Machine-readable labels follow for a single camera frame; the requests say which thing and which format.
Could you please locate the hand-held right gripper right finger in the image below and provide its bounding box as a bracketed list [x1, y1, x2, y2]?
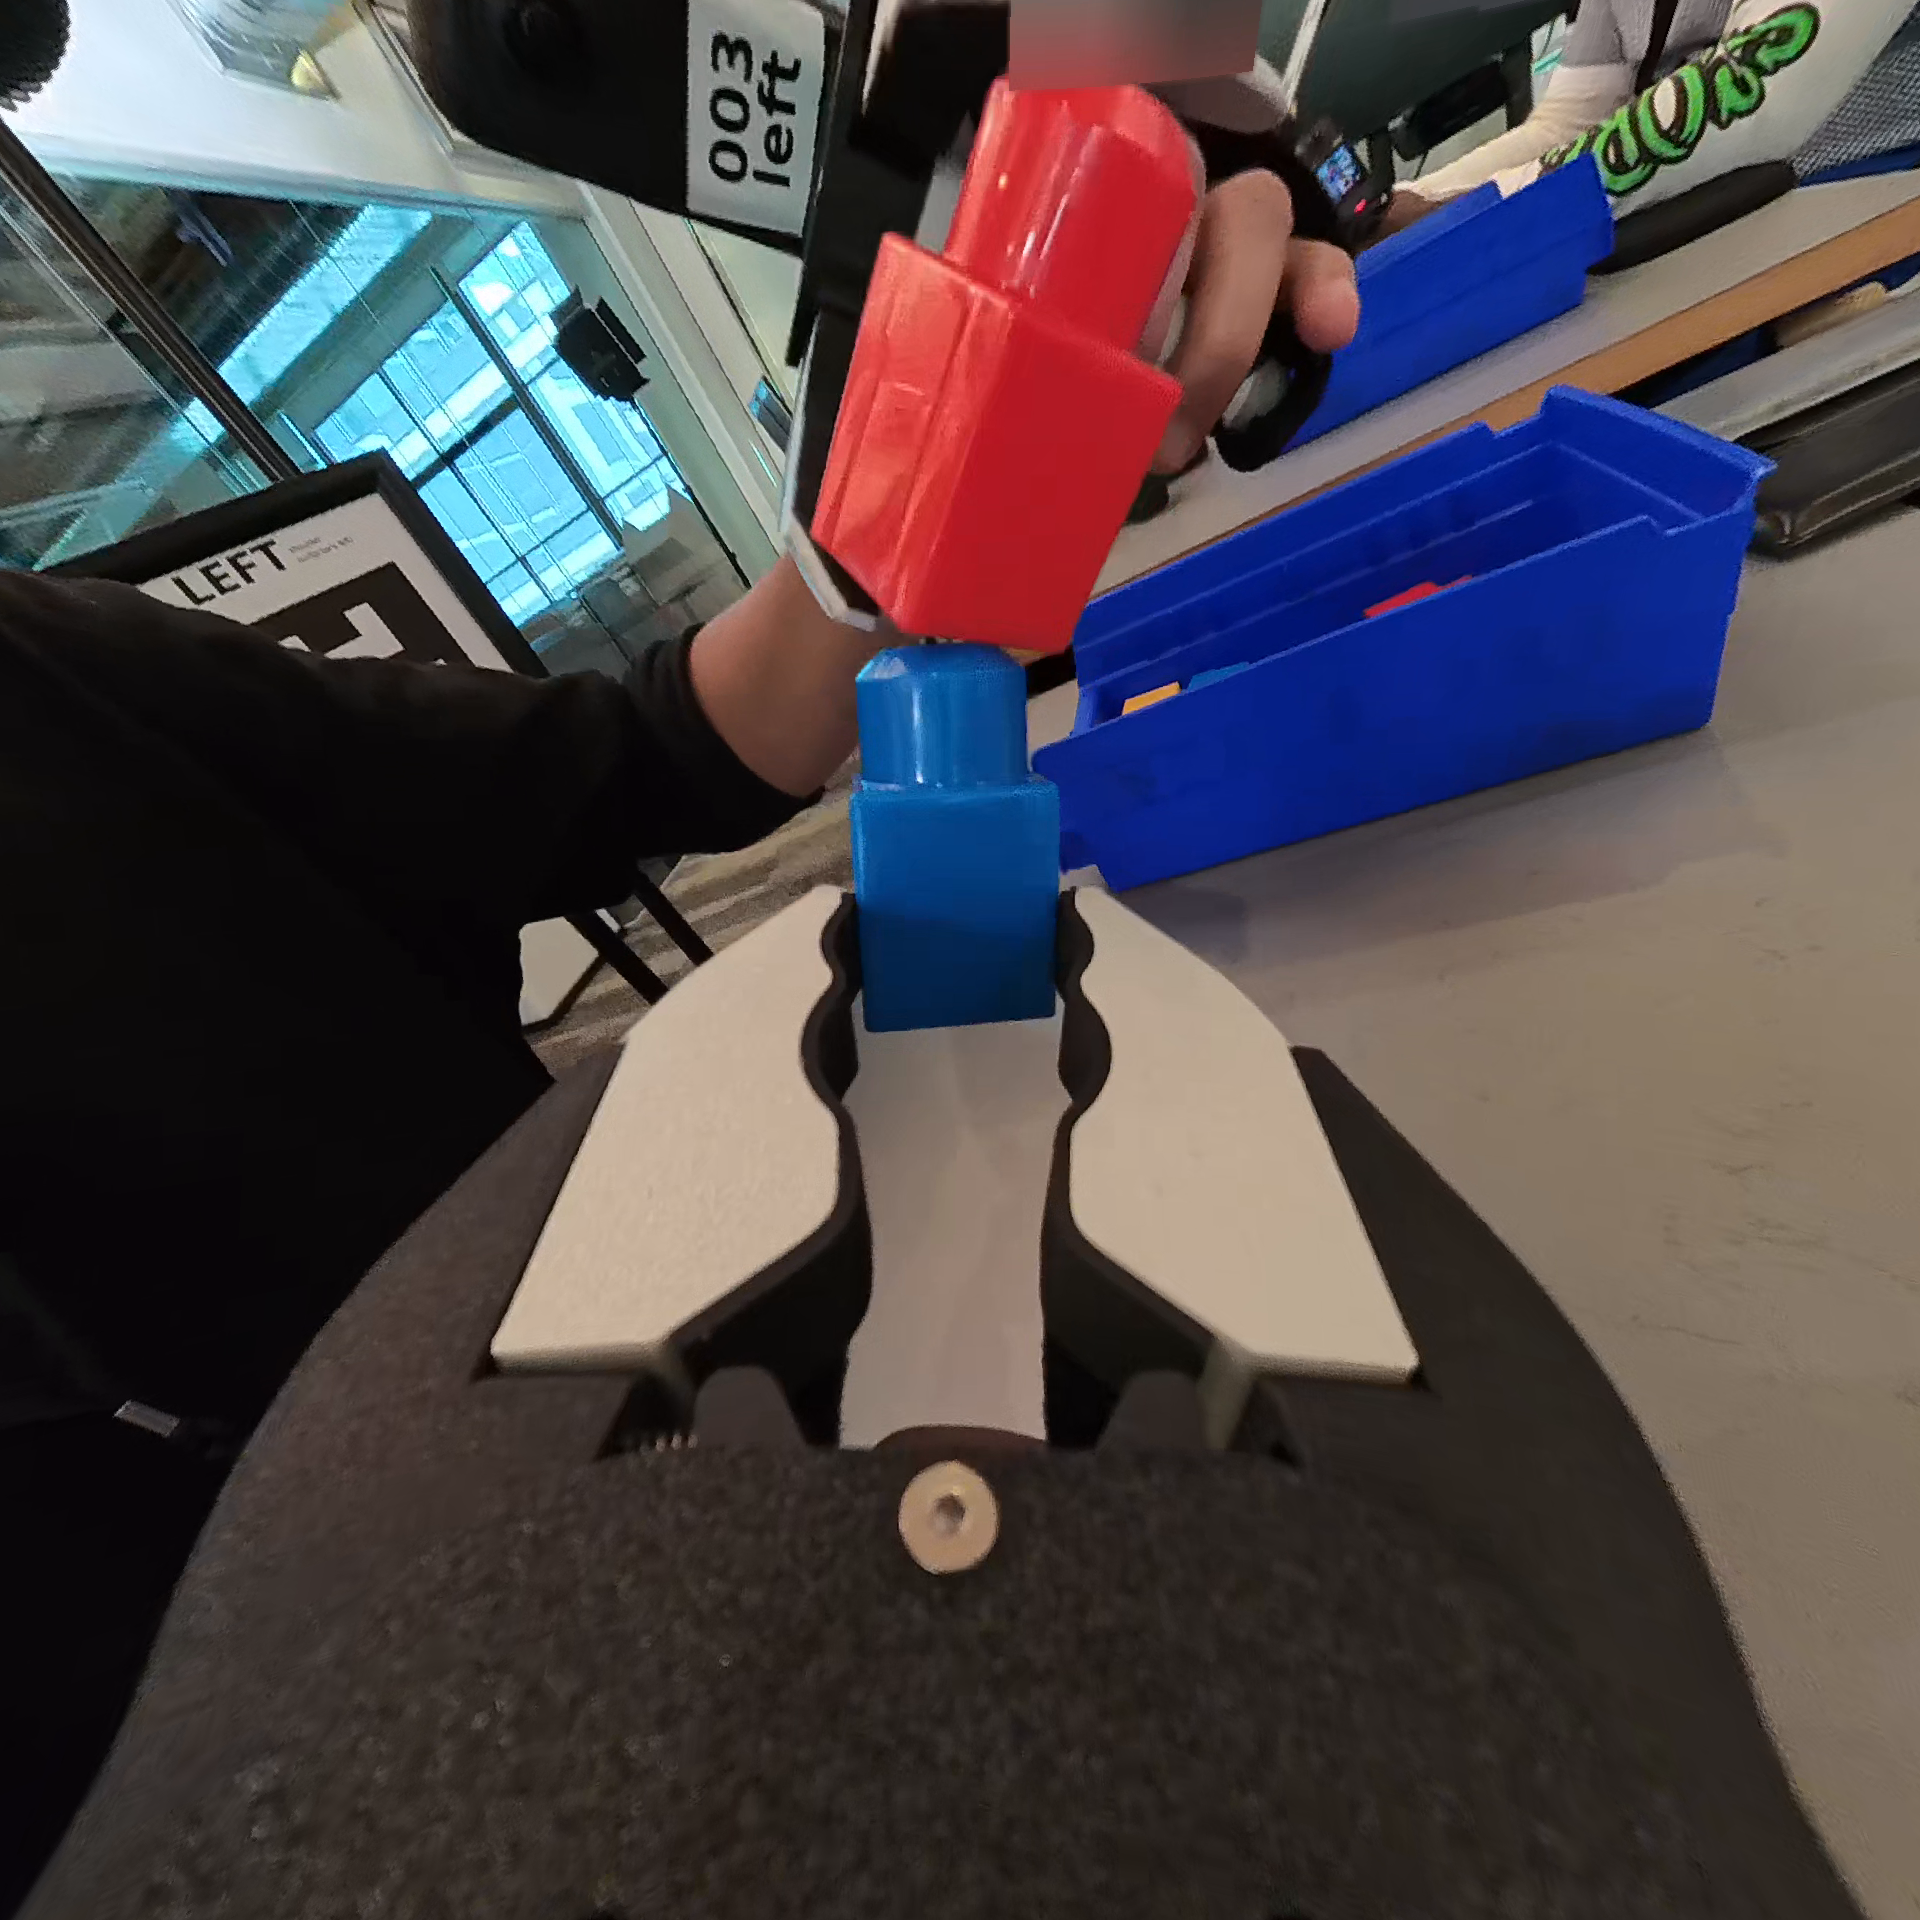
[1039, 882, 1424, 1450]

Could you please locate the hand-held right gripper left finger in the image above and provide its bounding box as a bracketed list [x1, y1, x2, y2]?
[489, 882, 877, 1450]

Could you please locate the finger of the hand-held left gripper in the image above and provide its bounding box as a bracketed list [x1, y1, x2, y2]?
[776, 235, 890, 631]

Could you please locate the red mega block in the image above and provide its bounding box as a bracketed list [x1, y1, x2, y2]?
[811, 82, 1202, 653]

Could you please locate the blue mega block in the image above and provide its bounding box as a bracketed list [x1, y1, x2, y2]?
[846, 641, 1064, 1038]

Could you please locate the blue plastic bin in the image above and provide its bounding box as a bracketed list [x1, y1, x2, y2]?
[1282, 149, 1620, 451]
[1033, 382, 1781, 894]

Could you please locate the person's left forearm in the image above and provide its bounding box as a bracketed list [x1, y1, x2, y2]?
[0, 566, 903, 1142]

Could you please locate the person's left hand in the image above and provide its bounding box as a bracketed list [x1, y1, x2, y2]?
[1153, 164, 1365, 479]

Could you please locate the black mounted box device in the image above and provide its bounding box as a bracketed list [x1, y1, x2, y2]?
[552, 292, 653, 396]

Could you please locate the black framed marker sign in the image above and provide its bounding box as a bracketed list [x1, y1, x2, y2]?
[42, 454, 550, 680]

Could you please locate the person's torso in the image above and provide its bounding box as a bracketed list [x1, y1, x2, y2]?
[0, 1139, 325, 1913]

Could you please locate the black folder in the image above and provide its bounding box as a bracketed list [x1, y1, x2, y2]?
[1747, 396, 1920, 559]

